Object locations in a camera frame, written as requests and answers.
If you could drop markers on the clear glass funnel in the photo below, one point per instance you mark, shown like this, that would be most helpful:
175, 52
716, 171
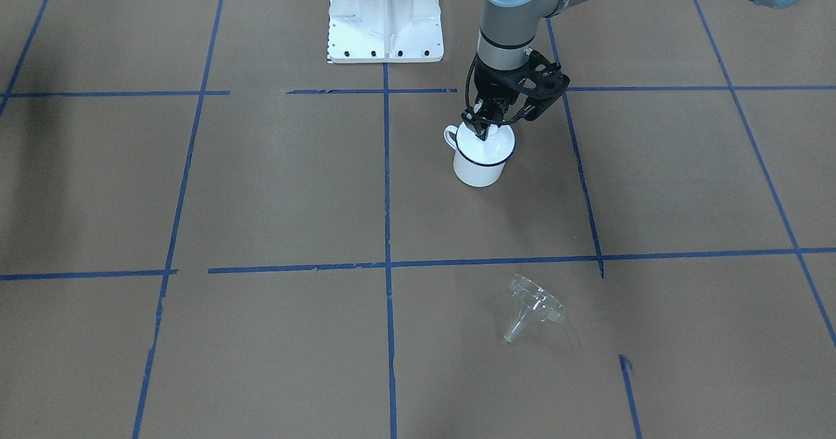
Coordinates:
535, 305

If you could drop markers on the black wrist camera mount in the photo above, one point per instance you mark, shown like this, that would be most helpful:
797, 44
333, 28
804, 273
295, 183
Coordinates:
542, 82

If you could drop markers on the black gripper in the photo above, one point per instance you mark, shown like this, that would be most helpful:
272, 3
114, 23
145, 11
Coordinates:
494, 84

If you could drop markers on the white enamel mug blue rim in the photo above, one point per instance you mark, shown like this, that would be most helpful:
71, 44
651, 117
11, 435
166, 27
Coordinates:
471, 174

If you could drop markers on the white ceramic lid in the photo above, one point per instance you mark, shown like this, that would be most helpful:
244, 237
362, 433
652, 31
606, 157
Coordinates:
494, 150

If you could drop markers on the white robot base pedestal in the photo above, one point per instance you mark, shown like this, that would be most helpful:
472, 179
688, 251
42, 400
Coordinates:
363, 31

